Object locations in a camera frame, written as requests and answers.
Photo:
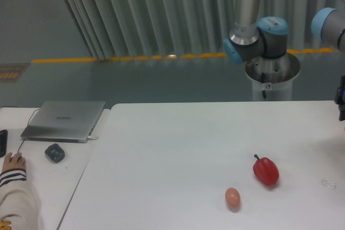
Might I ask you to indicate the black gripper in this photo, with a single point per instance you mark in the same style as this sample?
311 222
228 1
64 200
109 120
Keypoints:
339 98

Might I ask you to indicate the cream striped sleeve forearm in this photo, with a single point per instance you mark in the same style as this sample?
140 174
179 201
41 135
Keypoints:
19 208

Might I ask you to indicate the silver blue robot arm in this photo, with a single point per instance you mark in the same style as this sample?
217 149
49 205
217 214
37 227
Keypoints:
262 46

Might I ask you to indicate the red bell pepper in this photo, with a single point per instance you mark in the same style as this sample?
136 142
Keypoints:
265 171

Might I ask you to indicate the person's hand on mouse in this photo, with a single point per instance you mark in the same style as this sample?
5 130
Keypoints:
14 162

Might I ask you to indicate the brown egg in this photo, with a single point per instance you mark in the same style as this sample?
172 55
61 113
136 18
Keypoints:
232 198

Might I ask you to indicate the silver Huawei laptop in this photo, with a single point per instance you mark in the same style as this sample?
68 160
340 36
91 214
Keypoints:
64 121

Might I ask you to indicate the black small gadget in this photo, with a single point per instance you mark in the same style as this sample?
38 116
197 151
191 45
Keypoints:
55 153

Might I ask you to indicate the white side table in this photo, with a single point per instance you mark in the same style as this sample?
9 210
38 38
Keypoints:
53 183

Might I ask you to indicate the black phone at edge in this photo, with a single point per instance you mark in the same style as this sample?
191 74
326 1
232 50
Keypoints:
3 142

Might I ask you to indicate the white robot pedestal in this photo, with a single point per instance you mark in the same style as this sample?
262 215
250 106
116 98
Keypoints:
272 79

